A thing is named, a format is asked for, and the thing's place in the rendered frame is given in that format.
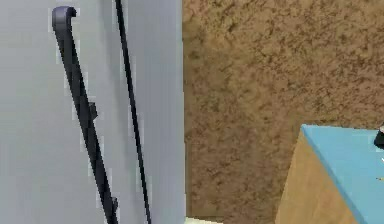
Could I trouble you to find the wooden cabinet with blue top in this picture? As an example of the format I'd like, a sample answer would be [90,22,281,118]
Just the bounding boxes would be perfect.
[274,123,384,224]

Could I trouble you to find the grey fridge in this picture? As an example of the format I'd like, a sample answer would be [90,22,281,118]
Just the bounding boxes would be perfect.
[0,0,187,224]

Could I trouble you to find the small black object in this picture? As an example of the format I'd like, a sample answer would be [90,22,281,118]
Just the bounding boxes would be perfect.
[373,123,384,150]

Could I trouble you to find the black fridge handle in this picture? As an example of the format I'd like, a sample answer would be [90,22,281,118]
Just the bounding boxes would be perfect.
[51,5,120,224]

